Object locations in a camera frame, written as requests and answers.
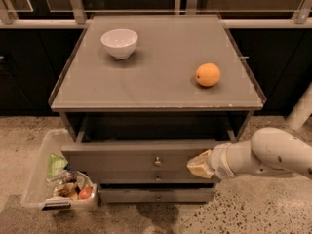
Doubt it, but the grey top drawer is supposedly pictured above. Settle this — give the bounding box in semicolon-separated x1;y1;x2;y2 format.
61;114;238;174

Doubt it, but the brown snack packet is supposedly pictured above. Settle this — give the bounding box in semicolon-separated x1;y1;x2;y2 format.
53;182;78;201

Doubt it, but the metal railing frame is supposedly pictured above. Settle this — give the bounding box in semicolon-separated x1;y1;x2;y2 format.
1;0;311;24

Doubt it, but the green snack bag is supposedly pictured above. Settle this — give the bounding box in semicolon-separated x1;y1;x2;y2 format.
47;154;68;179

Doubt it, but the grey bottom drawer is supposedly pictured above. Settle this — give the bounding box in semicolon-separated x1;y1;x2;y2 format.
98;188;216;203

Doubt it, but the clear plastic bin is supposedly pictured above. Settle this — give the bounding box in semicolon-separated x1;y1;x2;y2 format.
21;129;98;211

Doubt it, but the white ceramic bowl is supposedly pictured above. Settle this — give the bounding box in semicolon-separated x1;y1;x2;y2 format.
100;28;138;59

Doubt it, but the grey middle drawer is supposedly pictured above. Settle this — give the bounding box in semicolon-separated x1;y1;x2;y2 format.
88;170;218;184

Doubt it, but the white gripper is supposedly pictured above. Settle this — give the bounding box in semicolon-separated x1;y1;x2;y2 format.
187;143;236;179

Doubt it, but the orange fruit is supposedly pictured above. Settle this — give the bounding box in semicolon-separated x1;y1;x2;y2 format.
195;63;220;87

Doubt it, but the grey drawer cabinet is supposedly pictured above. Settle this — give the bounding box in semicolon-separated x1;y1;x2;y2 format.
49;15;265;191

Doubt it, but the red apple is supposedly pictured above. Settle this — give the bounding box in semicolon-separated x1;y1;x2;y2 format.
78;187;93;200

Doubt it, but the grey drawer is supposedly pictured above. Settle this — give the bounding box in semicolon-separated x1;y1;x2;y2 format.
98;188;216;203
61;114;238;174
88;170;218;184

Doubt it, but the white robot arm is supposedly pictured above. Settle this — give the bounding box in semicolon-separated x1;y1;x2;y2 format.
187;116;312;179

